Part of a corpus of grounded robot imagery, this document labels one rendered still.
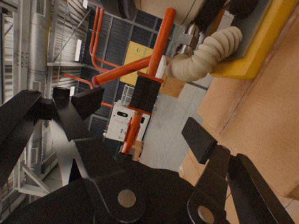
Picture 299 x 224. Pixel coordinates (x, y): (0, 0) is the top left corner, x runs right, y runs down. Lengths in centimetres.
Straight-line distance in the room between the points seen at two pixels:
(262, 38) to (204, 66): 7
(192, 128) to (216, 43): 12
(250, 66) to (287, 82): 17
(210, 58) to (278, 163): 23
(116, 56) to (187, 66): 1090
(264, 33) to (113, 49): 1102
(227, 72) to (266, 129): 17
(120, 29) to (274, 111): 1112
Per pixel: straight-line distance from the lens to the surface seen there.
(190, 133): 18
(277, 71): 41
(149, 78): 27
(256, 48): 22
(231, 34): 23
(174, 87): 193
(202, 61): 21
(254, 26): 24
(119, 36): 1118
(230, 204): 99
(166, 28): 29
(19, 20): 291
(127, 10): 31
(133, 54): 762
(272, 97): 38
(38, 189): 416
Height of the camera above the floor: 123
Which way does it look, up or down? 7 degrees down
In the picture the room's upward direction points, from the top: 73 degrees counter-clockwise
